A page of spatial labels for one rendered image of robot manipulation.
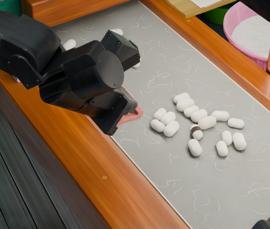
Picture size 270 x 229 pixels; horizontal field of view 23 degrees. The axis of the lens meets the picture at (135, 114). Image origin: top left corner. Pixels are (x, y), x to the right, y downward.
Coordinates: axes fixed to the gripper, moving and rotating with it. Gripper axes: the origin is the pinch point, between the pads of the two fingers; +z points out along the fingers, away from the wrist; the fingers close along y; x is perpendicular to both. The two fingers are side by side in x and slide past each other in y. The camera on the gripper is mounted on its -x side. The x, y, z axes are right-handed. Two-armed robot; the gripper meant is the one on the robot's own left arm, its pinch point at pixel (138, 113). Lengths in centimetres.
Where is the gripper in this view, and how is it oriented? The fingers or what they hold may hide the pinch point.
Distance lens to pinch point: 111.1
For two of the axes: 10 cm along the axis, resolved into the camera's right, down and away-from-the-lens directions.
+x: -5.5, 8.0, 2.5
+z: 6.5, 2.1, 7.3
